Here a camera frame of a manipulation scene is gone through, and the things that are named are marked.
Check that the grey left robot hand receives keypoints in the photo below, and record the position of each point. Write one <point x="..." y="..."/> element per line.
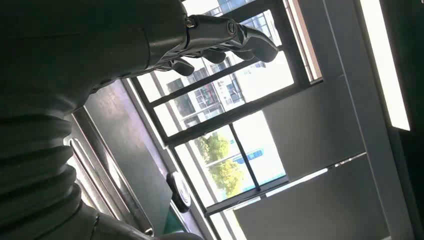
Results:
<point x="82" y="49"/>

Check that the green conveyor belt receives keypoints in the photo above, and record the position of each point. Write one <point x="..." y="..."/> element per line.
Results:
<point x="174" y="222"/>

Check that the white scale with steel tray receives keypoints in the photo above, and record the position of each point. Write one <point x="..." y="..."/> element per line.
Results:
<point x="96" y="179"/>

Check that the black framed window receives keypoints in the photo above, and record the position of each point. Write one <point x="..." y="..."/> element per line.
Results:
<point x="232" y="115"/>

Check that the black round stool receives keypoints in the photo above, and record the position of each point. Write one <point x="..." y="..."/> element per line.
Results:
<point x="180" y="193"/>

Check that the ceiling light strip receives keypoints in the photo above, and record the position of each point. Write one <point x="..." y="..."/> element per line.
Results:
<point x="384" y="66"/>

